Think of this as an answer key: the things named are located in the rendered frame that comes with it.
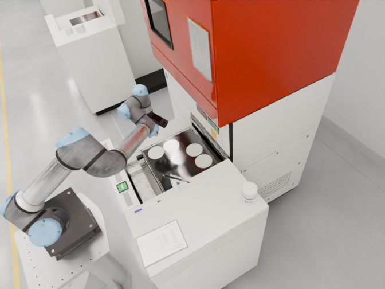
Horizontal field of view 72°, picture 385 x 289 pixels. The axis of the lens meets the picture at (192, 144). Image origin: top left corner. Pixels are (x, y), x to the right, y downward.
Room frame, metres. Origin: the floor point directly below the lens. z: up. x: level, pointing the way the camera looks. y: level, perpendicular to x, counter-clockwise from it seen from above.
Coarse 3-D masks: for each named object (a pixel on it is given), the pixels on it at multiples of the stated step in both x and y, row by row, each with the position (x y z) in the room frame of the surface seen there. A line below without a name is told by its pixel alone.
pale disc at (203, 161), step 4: (200, 156) 0.99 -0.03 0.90; (204, 156) 0.99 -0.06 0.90; (208, 156) 0.98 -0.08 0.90; (196, 160) 0.97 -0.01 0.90; (200, 160) 0.96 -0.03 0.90; (204, 160) 0.96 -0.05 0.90; (208, 160) 0.95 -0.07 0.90; (196, 164) 0.94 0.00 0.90; (200, 164) 0.93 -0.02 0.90; (204, 164) 0.93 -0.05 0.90; (208, 164) 0.92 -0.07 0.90
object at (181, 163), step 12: (192, 132) 1.19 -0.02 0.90; (156, 144) 1.14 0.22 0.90; (168, 144) 1.13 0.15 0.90; (180, 144) 1.11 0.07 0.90; (168, 156) 1.03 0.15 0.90; (180, 156) 1.02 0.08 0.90; (192, 156) 1.00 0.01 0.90; (156, 168) 0.96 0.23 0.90; (168, 168) 0.94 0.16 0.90; (180, 168) 0.93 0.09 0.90; (192, 168) 0.91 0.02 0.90; (204, 168) 0.90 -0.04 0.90; (168, 180) 0.86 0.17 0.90
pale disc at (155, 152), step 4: (152, 148) 1.12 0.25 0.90; (156, 148) 1.11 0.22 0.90; (160, 148) 1.11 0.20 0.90; (148, 152) 1.09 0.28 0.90; (152, 152) 1.09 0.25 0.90; (156, 152) 1.08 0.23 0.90; (160, 152) 1.08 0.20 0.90; (152, 156) 1.06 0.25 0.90; (156, 156) 1.05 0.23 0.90; (160, 156) 1.04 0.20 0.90
